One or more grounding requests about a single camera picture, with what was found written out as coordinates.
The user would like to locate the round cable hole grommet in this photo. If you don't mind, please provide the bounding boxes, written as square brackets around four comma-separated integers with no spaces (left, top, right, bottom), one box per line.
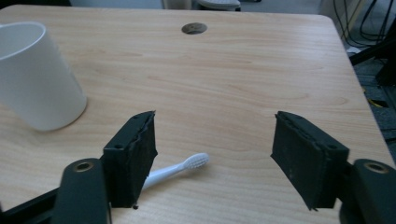
[180,21,208,35]

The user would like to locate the white chair base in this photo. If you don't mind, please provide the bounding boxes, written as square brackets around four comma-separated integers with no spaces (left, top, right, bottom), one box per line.
[196,0,242,12]

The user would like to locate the white cup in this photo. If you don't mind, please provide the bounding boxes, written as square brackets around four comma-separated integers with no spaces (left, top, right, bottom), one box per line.
[0,21,89,132]

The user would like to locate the black cables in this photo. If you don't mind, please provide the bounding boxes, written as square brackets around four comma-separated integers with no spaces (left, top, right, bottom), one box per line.
[332,0,396,49]

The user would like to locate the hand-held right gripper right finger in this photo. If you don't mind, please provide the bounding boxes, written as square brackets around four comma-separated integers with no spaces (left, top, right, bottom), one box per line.
[270,110,350,212]

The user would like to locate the black stand leg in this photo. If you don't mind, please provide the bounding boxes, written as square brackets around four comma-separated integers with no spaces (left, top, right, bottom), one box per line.
[348,38,396,67]

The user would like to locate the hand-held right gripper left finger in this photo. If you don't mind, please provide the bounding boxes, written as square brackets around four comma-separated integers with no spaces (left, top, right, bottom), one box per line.
[101,110,159,209]

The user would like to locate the white toothbrush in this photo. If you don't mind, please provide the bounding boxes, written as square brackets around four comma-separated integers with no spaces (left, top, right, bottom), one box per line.
[141,152,210,191]

